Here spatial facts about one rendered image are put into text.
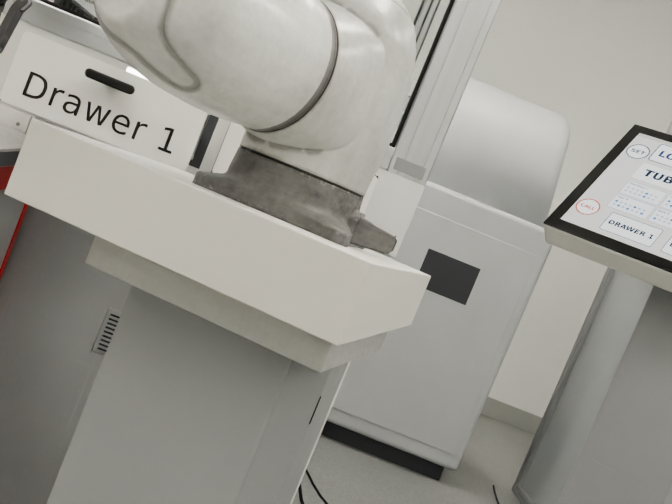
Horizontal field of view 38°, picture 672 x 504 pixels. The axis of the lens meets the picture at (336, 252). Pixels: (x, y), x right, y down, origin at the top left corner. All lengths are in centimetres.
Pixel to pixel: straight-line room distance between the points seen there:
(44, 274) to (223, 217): 97
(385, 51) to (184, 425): 45
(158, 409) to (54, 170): 27
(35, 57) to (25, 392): 69
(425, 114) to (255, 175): 83
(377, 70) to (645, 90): 439
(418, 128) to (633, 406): 63
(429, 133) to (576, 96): 345
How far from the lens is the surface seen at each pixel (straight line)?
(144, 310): 106
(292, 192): 103
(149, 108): 148
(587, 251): 168
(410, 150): 183
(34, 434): 194
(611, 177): 178
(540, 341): 531
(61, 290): 187
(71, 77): 150
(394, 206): 183
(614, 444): 173
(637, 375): 172
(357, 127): 104
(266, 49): 92
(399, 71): 107
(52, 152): 102
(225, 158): 179
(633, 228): 168
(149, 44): 89
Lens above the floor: 91
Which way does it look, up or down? 4 degrees down
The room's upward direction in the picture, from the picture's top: 22 degrees clockwise
